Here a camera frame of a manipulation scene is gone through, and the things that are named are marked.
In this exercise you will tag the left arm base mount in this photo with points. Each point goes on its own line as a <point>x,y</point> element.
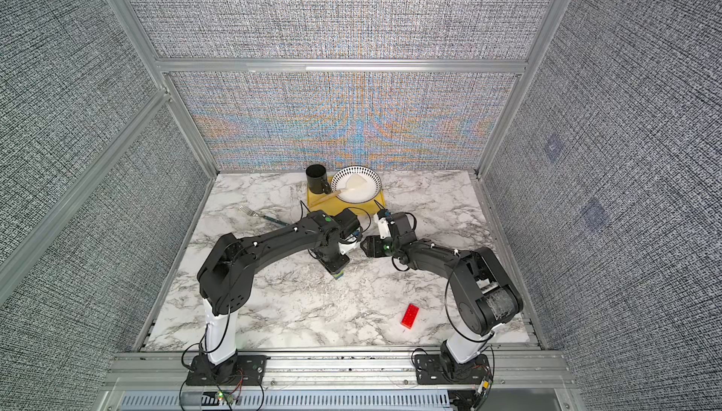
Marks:
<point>239,369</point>

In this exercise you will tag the yellow tray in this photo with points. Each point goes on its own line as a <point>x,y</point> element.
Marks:
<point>333,206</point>

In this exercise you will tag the red lego brick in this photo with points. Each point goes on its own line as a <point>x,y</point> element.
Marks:
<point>409,317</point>

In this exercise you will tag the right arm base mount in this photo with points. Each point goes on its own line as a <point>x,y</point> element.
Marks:
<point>443,370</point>

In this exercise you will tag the white patterned bowl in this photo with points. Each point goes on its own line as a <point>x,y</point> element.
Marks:
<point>341,177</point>

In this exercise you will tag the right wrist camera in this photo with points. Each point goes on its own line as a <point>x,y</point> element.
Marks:
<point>380,220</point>

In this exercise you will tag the black mug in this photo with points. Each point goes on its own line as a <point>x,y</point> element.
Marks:
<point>317,181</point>

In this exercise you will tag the white vented cable duct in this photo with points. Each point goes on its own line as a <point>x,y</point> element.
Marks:
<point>290,400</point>

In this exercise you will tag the aluminium front rail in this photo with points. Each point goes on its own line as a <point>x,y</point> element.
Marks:
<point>517,366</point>

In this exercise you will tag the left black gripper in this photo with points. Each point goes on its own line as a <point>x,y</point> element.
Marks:
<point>336,269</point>

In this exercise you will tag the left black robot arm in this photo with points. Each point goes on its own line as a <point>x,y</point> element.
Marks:
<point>226,277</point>

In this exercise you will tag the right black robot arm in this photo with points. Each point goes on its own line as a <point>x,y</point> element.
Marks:
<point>484,293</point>

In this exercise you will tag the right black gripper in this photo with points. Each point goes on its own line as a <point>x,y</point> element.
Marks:
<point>372,244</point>

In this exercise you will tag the wooden spatula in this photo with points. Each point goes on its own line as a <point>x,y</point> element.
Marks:
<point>333,194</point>

